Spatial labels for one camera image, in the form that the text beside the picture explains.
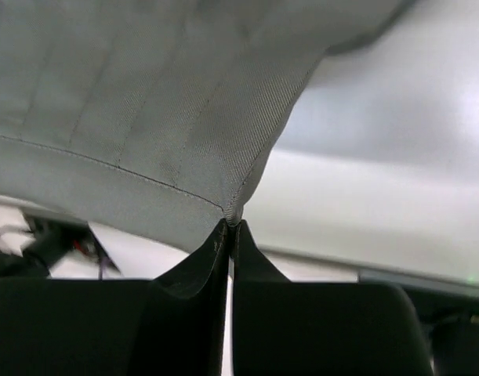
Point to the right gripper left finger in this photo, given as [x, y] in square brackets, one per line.
[171, 325]

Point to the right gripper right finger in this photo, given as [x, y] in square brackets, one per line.
[283, 327]

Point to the grey pleated skirt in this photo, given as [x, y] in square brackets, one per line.
[157, 117]

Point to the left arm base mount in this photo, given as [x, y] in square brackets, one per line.
[53, 238]

